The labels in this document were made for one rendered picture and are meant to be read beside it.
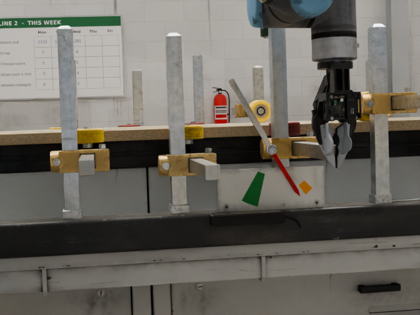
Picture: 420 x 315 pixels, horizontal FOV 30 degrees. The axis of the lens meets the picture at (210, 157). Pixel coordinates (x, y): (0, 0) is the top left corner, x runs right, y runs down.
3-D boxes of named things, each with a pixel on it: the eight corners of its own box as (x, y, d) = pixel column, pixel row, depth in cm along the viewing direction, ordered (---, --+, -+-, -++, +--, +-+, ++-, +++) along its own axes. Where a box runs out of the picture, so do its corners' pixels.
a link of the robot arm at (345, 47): (306, 42, 161) (351, 41, 162) (307, 66, 161) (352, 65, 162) (318, 37, 152) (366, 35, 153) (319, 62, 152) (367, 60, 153)
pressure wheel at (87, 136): (111, 172, 196) (109, 126, 195) (90, 174, 189) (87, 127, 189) (87, 172, 200) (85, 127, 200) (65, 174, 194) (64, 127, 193)
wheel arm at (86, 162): (95, 179, 154) (94, 157, 154) (77, 180, 153) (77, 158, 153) (95, 166, 197) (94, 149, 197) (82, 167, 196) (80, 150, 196)
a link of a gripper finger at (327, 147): (327, 169, 154) (326, 122, 154) (319, 168, 160) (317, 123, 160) (343, 169, 154) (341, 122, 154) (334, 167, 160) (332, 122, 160)
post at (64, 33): (80, 233, 182) (72, 25, 179) (65, 234, 181) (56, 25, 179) (80, 231, 185) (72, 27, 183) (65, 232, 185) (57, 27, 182)
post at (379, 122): (390, 220, 192) (385, 23, 190) (376, 220, 192) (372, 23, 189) (385, 218, 196) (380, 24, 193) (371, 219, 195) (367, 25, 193)
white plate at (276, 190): (325, 207, 189) (324, 165, 188) (218, 212, 185) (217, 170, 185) (324, 207, 189) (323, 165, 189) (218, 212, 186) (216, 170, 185)
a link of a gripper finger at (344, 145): (343, 169, 154) (341, 122, 154) (334, 167, 160) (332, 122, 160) (358, 168, 155) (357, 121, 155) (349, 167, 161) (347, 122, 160)
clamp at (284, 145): (319, 157, 188) (319, 136, 188) (264, 159, 186) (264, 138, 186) (312, 156, 194) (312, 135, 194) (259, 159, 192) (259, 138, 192)
